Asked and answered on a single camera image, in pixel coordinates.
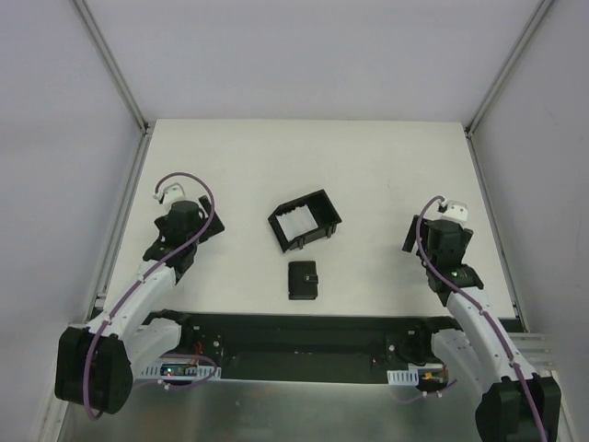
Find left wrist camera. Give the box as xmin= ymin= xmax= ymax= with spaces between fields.
xmin=154 ymin=182 xmax=186 ymax=205

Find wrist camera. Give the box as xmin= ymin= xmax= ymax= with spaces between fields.
xmin=438 ymin=200 xmax=468 ymax=226
xmin=154 ymin=182 xmax=186 ymax=205

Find left aluminium frame post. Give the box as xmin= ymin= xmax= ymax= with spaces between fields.
xmin=70 ymin=0 xmax=150 ymax=134

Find white cards in tray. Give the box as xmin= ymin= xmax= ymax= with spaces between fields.
xmin=276 ymin=205 xmax=318 ymax=241

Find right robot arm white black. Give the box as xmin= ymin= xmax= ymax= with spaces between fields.
xmin=398 ymin=215 xmax=561 ymax=441

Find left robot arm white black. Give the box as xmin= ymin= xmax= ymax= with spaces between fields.
xmin=54 ymin=196 xmax=225 ymax=419

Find aluminium frame post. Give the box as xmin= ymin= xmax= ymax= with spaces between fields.
xmin=70 ymin=0 xmax=150 ymax=134
xmin=465 ymin=0 xmax=556 ymax=138

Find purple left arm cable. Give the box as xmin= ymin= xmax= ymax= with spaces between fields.
xmin=85 ymin=171 xmax=217 ymax=421

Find right aluminium frame post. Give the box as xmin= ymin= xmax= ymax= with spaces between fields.
xmin=465 ymin=0 xmax=556 ymax=138

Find left white cable duct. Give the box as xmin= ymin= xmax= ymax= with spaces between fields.
xmin=135 ymin=361 xmax=222 ymax=381

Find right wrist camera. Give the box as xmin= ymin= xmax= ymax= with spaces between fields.
xmin=438 ymin=200 xmax=468 ymax=226

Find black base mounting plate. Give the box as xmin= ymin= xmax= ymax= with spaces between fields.
xmin=148 ymin=309 xmax=458 ymax=384

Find white cable duct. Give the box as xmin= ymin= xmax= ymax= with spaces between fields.
xmin=387 ymin=368 xmax=420 ymax=387
xmin=135 ymin=361 xmax=222 ymax=381

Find aluminium front frame rail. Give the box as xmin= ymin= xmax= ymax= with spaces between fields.
xmin=509 ymin=332 xmax=555 ymax=371

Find black plastic card tray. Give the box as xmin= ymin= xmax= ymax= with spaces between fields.
xmin=268 ymin=189 xmax=342 ymax=253

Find right white cable duct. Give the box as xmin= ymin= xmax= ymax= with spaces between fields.
xmin=387 ymin=368 xmax=420 ymax=387

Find black leather card holder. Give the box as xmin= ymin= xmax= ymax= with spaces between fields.
xmin=288 ymin=261 xmax=318 ymax=300

